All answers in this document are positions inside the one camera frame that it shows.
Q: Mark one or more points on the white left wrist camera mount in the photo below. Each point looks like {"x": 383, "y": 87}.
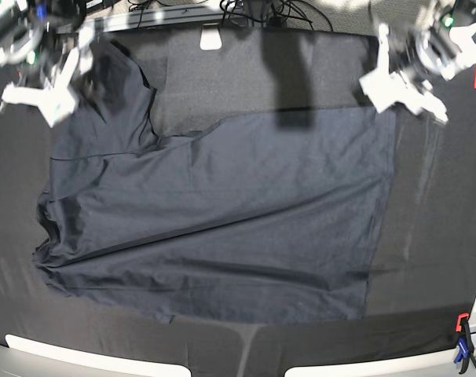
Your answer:
{"x": 384, "y": 87}

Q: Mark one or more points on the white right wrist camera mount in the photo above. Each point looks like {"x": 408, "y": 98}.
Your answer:
{"x": 47, "y": 79}

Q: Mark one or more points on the red blue clamp near right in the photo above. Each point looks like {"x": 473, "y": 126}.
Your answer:
{"x": 465, "y": 347}

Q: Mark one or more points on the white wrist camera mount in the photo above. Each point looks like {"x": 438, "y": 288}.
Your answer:
{"x": 47, "y": 79}
{"x": 384, "y": 87}

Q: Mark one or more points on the dark navy t-shirt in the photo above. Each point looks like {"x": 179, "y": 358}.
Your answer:
{"x": 269, "y": 218}

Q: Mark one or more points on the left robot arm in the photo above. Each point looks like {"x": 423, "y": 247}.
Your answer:
{"x": 443, "y": 49}

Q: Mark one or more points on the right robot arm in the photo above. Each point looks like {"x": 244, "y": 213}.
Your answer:
{"x": 28, "y": 37}

